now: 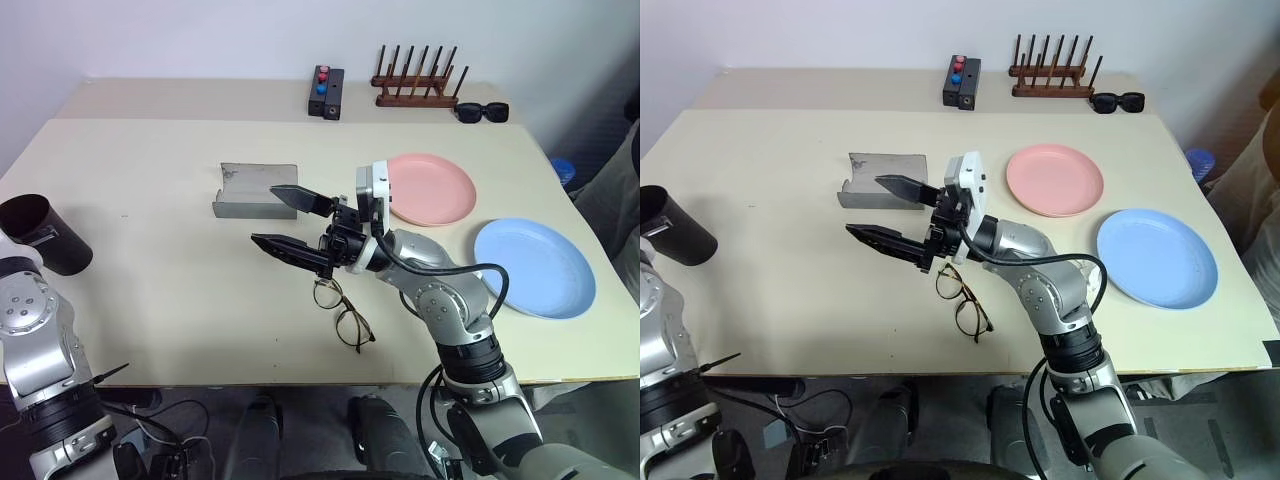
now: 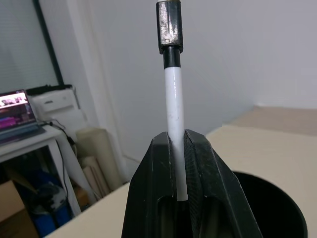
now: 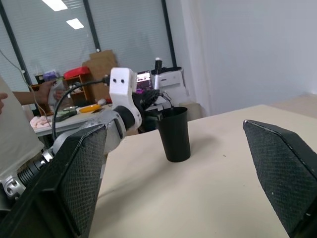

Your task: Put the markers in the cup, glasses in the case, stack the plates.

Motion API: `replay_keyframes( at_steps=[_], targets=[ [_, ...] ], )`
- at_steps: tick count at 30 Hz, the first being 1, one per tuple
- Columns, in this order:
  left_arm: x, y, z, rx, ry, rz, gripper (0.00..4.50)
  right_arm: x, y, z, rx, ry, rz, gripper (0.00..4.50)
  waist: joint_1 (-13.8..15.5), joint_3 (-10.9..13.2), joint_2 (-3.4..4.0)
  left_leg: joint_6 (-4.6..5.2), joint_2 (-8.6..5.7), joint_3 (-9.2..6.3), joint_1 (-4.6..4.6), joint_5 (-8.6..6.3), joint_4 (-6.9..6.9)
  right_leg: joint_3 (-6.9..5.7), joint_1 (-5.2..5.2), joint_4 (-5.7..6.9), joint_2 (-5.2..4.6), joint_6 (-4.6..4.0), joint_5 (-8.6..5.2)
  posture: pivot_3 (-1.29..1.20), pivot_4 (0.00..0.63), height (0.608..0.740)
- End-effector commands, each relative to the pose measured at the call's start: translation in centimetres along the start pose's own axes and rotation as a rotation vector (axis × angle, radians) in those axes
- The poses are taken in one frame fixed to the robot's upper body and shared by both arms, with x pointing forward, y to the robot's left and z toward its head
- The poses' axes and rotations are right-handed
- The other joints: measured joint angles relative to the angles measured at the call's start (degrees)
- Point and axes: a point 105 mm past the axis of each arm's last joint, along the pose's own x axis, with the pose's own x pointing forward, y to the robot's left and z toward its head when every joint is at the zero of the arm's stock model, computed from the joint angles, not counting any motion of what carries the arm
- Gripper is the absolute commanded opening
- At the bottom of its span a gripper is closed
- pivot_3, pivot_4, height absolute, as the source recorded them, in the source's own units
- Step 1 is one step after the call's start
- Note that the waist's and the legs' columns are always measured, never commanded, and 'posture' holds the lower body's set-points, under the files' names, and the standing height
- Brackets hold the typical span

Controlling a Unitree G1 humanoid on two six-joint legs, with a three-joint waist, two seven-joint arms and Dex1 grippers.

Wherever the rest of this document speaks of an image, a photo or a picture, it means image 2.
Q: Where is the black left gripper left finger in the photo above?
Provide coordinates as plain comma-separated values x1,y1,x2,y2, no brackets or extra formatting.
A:
120,131,179,238

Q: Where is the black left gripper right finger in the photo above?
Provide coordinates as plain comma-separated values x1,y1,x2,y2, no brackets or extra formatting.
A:
183,129,264,238

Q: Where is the white marker with black cap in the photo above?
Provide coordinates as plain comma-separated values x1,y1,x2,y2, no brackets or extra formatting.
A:
156,0,189,202

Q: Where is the black cup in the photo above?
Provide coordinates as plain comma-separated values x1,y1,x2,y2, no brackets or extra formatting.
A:
229,171,311,238

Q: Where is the cream foam roll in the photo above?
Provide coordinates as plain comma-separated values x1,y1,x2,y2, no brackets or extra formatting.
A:
75,126,124,196

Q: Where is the blue bag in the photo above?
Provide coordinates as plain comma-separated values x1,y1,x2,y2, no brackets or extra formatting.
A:
18,169,75,238

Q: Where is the white side table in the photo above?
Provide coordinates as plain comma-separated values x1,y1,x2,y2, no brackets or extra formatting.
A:
0,123,82,216

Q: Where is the white printer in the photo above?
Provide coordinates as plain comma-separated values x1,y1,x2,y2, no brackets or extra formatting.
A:
26,84,81,121

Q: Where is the brown cardboard box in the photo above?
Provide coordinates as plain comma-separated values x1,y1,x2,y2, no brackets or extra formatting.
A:
0,179,39,238

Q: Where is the open laptop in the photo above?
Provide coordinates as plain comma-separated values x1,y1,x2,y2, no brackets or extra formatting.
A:
0,89,47,145

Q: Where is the black cable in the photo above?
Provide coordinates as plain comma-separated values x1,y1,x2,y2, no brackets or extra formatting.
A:
37,119,76,199

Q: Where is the dark window frame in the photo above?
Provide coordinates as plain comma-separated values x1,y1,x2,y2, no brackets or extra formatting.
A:
32,0,65,87

